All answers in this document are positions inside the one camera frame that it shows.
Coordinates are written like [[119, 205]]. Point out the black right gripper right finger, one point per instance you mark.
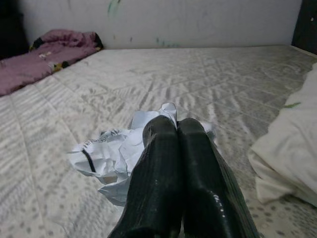
[[210, 198]]

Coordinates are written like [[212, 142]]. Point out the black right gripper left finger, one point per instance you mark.
[[156, 186]]

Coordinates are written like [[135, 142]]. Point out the white paper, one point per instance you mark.
[[109, 156]]

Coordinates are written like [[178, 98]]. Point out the pink cartoon print blanket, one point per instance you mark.
[[37, 64]]

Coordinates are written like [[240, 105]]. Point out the white pillow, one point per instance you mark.
[[289, 148]]

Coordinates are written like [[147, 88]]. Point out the white quilted mattress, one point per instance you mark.
[[173, 81]]

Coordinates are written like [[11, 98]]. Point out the black tufted headboard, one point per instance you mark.
[[305, 22]]

